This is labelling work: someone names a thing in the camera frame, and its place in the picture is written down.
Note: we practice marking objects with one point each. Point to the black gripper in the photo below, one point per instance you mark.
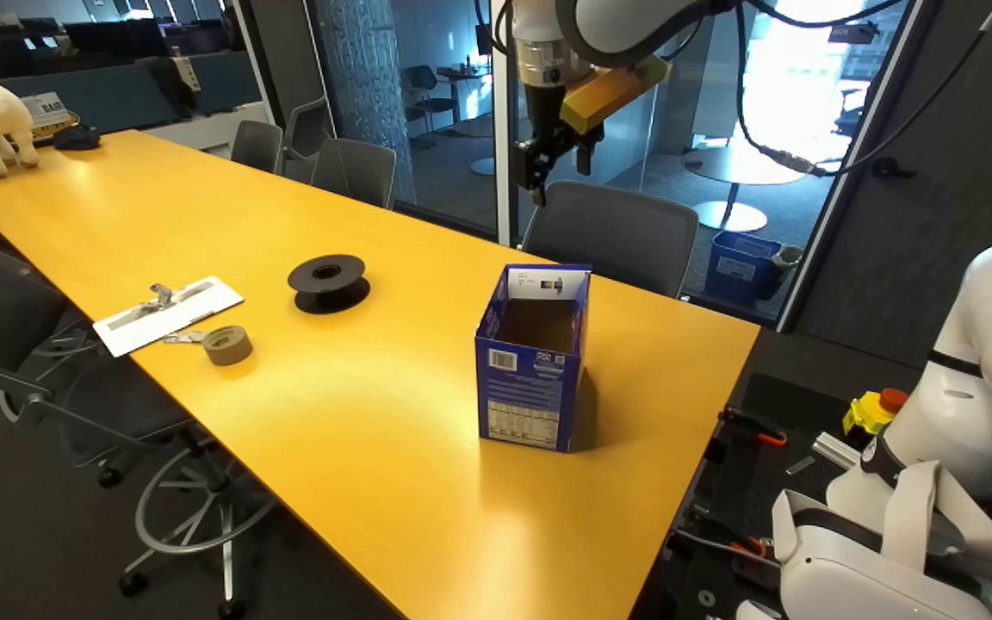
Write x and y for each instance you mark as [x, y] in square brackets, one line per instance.
[548, 126]

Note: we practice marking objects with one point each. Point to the blue cardboard box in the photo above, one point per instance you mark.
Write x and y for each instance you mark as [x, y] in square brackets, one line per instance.
[532, 380]

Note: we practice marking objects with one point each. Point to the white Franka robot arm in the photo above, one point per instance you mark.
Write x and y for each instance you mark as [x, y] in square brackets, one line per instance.
[979, 366]

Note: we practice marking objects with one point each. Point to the small white card box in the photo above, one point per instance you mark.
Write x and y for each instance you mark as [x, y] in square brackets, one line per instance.
[51, 111]

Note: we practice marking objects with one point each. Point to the grey office chair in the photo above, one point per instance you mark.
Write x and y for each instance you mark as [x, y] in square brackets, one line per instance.
[311, 126]
[2, 312]
[351, 175]
[256, 145]
[612, 244]

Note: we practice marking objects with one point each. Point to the blue waste bin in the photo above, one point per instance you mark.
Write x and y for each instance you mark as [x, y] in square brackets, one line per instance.
[748, 275]

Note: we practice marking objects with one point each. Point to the black tape roll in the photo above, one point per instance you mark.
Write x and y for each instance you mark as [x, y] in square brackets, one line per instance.
[328, 283]

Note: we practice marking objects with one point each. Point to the white side table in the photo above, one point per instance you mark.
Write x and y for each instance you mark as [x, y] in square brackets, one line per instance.
[204, 129]

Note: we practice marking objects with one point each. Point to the tan tape roll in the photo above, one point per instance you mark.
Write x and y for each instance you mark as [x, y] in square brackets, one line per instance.
[225, 346]

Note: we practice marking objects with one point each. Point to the white paper sheet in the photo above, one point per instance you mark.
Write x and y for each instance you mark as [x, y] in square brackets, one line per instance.
[199, 304]

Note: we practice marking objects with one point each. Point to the black perforated mounting table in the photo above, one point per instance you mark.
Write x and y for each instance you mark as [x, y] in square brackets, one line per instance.
[738, 495]

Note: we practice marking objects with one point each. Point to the clear plastic bar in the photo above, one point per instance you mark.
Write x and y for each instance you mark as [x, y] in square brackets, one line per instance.
[836, 449]

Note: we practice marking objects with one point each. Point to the grey metal clip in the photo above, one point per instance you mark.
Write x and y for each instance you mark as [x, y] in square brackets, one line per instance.
[161, 297]

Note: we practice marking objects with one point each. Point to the dark grey sofa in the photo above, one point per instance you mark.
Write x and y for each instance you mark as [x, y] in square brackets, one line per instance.
[103, 90]

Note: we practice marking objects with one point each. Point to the small black object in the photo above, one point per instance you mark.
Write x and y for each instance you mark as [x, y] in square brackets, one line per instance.
[77, 140]

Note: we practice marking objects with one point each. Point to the white VR headset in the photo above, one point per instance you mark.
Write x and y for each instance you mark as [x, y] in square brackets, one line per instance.
[861, 581]

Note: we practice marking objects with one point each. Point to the yellowish wrist camera box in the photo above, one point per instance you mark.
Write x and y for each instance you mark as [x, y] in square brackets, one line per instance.
[612, 90]

